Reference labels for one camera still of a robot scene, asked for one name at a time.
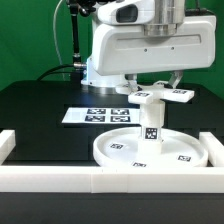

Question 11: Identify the white front fence rail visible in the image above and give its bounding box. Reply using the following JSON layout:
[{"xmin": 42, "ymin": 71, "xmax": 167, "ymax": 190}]
[{"xmin": 0, "ymin": 166, "xmax": 224, "ymax": 193}]

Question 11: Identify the black cable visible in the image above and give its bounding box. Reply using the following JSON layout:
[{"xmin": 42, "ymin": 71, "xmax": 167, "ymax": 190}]
[{"xmin": 36, "ymin": 64, "xmax": 76, "ymax": 82}]

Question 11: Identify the white marker sheet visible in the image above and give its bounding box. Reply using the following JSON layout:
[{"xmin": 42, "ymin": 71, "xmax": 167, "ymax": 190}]
[{"xmin": 62, "ymin": 107, "xmax": 139, "ymax": 124}]

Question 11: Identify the grey cable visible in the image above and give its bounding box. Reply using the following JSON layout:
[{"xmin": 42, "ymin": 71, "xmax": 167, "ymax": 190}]
[{"xmin": 52, "ymin": 0, "xmax": 68, "ymax": 81}]

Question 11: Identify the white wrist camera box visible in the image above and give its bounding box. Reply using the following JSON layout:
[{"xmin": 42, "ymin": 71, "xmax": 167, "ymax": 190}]
[{"xmin": 97, "ymin": 0, "xmax": 155, "ymax": 25}]

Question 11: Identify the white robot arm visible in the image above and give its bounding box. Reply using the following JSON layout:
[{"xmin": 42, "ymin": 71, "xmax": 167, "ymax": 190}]
[{"xmin": 82, "ymin": 0, "xmax": 216, "ymax": 90}]

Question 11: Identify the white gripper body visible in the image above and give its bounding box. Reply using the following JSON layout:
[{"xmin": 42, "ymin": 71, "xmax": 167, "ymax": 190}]
[{"xmin": 92, "ymin": 16, "xmax": 216, "ymax": 75}]

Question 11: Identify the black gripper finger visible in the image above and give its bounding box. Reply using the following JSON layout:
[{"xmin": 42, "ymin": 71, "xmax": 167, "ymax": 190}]
[
  {"xmin": 168, "ymin": 70, "xmax": 183, "ymax": 89},
  {"xmin": 125, "ymin": 74, "xmax": 139, "ymax": 92}
]

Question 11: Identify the white cross-shaped table base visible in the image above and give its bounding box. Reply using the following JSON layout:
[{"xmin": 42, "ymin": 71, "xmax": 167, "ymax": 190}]
[{"xmin": 115, "ymin": 81, "xmax": 194, "ymax": 105}]

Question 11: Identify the white right fence rail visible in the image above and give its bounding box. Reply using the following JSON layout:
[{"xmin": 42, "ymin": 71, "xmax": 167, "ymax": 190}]
[{"xmin": 199, "ymin": 132, "xmax": 224, "ymax": 167}]

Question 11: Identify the white round table top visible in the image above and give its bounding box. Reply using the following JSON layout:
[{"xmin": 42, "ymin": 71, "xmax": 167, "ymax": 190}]
[{"xmin": 93, "ymin": 127, "xmax": 208, "ymax": 168}]

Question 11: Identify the white left fence rail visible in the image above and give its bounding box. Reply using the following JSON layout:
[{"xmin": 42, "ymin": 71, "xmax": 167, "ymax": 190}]
[{"xmin": 0, "ymin": 130, "xmax": 16, "ymax": 166}]

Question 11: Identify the white fence rail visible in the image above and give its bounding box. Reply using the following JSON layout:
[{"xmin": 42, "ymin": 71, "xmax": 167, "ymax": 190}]
[
  {"xmin": 0, "ymin": 130, "xmax": 16, "ymax": 166},
  {"xmin": 199, "ymin": 132, "xmax": 224, "ymax": 167},
  {"xmin": 0, "ymin": 166, "xmax": 224, "ymax": 193}
]

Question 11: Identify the black camera stand pole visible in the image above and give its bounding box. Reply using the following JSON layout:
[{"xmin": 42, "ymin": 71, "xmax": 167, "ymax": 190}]
[{"xmin": 66, "ymin": 0, "xmax": 98, "ymax": 83}]

